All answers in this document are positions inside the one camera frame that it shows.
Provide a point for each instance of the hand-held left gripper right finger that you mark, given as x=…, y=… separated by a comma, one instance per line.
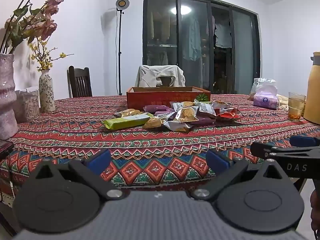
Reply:
x=217, y=160

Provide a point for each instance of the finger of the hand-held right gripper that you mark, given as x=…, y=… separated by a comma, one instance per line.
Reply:
x=265, y=148
x=305, y=141

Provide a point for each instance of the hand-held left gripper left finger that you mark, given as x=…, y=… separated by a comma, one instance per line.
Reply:
x=100, y=158

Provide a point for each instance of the green snack packet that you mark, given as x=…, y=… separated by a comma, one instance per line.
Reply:
x=127, y=121

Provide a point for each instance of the pile of mixed snack packets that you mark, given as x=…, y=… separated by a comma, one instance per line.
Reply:
x=190, y=115

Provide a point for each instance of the red cardboard box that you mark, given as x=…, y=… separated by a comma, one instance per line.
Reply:
x=160, y=97

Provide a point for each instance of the person's right hand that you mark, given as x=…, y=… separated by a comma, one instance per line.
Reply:
x=315, y=210

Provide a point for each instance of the patterned red tablecloth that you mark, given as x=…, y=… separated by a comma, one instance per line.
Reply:
x=75, y=135

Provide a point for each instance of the glass cup of tea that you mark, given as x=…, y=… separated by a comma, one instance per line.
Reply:
x=295, y=107

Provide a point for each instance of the purple tissue pack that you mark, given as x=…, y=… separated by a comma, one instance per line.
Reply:
x=265, y=100

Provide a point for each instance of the yellow thermos jug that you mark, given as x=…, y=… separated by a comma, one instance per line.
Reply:
x=312, y=92

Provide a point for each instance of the clear plastic bag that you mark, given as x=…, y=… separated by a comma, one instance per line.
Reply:
x=265, y=85

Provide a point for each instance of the dark wooden chair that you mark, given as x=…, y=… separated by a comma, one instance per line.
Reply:
x=78, y=82

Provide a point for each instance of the small patterned vase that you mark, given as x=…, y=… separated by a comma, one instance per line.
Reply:
x=47, y=92

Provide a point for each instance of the wooden chair under jacket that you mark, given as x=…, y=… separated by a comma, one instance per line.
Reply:
x=166, y=81

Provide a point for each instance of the beige jacket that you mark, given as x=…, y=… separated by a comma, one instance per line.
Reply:
x=150, y=76

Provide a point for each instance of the large pink ceramic vase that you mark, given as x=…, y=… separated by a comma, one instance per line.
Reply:
x=6, y=92

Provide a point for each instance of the black floor lamp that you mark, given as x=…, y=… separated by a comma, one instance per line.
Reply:
x=119, y=42

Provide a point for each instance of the yellow flower sprigs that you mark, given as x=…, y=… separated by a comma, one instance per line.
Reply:
x=42, y=55

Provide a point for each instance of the sliding glass door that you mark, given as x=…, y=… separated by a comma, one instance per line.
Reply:
x=197, y=42

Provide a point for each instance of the hanging white garment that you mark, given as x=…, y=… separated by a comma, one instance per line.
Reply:
x=223, y=36

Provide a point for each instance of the hanging light blue shirt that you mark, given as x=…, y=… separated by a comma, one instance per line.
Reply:
x=195, y=40

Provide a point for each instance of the pink flower bouquet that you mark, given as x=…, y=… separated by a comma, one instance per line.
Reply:
x=37, y=22

